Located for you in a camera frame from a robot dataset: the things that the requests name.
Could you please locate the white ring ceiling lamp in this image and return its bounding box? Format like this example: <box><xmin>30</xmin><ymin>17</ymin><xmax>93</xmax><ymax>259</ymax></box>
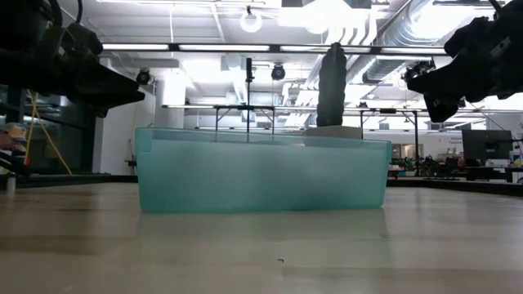
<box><xmin>239</xmin><ymin>11</ymin><xmax>264</xmax><ymax>34</ymax></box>

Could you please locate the black cluttered desk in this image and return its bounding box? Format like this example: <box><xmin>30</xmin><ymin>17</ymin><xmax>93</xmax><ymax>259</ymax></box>
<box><xmin>422</xmin><ymin>161</ymin><xmax>523</xmax><ymax>185</ymax></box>

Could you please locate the black vertical pole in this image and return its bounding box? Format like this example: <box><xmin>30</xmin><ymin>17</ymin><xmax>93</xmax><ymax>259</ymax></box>
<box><xmin>244</xmin><ymin>56</ymin><xmax>255</xmax><ymax>144</ymax></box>

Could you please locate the silver ventilation duct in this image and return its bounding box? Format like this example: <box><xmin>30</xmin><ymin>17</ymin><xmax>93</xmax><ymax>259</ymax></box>
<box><xmin>345</xmin><ymin>0</ymin><xmax>450</xmax><ymax>86</ymax></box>

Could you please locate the black computer monitor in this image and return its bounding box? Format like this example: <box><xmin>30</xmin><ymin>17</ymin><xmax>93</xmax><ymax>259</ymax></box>
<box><xmin>461</xmin><ymin>129</ymin><xmax>514</xmax><ymax>161</ymax></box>

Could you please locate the black frame stand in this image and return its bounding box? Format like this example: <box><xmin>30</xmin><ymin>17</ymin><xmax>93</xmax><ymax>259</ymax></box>
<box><xmin>359</xmin><ymin>108</ymin><xmax>421</xmax><ymax>160</ymax></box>
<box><xmin>212</xmin><ymin>105</ymin><xmax>276</xmax><ymax>144</ymax></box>

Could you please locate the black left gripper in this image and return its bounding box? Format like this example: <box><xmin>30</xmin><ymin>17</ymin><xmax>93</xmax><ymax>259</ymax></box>
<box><xmin>24</xmin><ymin>22</ymin><xmax>146</xmax><ymax>120</ymax></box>

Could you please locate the person with cap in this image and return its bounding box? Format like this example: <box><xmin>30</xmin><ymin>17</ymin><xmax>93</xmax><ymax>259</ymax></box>
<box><xmin>0</xmin><ymin>122</ymin><xmax>29</xmax><ymax>175</ymax></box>

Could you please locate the yellow hanging cable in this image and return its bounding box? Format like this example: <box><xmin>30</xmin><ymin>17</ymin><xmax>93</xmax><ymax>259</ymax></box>
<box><xmin>34</xmin><ymin>104</ymin><xmax>74</xmax><ymax>176</ymax></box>
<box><xmin>23</xmin><ymin>91</ymin><xmax>41</xmax><ymax>167</ymax></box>

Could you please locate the black ceiling spotlight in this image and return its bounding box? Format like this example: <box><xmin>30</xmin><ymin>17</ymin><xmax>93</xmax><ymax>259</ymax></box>
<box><xmin>402</xmin><ymin>60</ymin><xmax>434</xmax><ymax>81</ymax></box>
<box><xmin>270</xmin><ymin>63</ymin><xmax>287</xmax><ymax>82</ymax></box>
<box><xmin>136</xmin><ymin>68</ymin><xmax>153</xmax><ymax>87</ymax></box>

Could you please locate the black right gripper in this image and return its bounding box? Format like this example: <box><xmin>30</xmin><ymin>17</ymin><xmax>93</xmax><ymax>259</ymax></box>
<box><xmin>406</xmin><ymin>7</ymin><xmax>523</xmax><ymax>124</ymax></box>

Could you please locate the black table edge frame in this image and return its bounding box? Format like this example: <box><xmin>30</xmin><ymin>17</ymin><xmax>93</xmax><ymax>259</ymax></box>
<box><xmin>0</xmin><ymin>173</ymin><xmax>523</xmax><ymax>198</ymax></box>

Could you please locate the teal translucent plastic basket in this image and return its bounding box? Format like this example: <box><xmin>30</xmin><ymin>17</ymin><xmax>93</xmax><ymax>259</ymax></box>
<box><xmin>134</xmin><ymin>126</ymin><xmax>393</xmax><ymax>214</ymax></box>

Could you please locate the overhead bar with light strips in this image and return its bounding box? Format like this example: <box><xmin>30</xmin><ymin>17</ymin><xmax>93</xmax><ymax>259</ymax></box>
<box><xmin>101</xmin><ymin>42</ymin><xmax>447</xmax><ymax>57</ymax></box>

